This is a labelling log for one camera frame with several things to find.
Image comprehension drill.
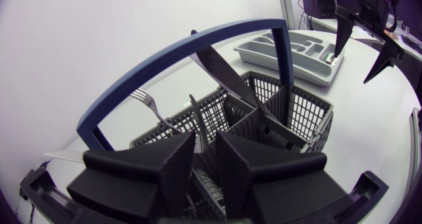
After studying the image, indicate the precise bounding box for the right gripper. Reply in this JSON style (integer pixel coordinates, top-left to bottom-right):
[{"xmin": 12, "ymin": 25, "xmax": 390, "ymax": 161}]
[{"xmin": 331, "ymin": 0, "xmax": 405, "ymax": 85}]

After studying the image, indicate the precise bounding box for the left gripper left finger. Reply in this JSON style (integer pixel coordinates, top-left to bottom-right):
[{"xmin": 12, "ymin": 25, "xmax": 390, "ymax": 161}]
[{"xmin": 67, "ymin": 130, "xmax": 197, "ymax": 224}]

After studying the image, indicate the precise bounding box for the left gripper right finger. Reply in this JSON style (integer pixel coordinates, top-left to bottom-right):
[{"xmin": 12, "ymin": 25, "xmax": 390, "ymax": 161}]
[{"xmin": 214, "ymin": 130, "xmax": 347, "ymax": 224}]

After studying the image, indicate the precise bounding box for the grey cutlery tray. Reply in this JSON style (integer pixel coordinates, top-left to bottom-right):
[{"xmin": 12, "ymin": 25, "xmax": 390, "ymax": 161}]
[{"xmin": 233, "ymin": 30, "xmax": 346, "ymax": 87}]

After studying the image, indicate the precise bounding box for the grey cutlery basket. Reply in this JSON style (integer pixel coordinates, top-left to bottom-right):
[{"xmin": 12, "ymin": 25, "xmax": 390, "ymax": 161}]
[{"xmin": 76, "ymin": 18, "xmax": 334, "ymax": 224}]

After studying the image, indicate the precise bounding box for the steel spoon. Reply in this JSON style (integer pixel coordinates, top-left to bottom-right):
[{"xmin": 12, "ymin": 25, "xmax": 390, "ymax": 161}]
[{"xmin": 324, "ymin": 52, "xmax": 341, "ymax": 66}]

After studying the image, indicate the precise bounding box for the black keyboard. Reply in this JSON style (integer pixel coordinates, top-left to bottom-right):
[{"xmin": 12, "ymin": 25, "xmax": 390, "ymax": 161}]
[{"xmin": 400, "ymin": 35, "xmax": 422, "ymax": 55}]

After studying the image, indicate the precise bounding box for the black equipment box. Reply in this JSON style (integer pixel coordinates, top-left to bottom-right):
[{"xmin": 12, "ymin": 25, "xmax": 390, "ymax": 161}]
[{"xmin": 301, "ymin": 0, "xmax": 336, "ymax": 20}]

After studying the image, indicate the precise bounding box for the steel fork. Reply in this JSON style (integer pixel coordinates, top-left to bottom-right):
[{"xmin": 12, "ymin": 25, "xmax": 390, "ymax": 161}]
[{"xmin": 131, "ymin": 88, "xmax": 183, "ymax": 135}]

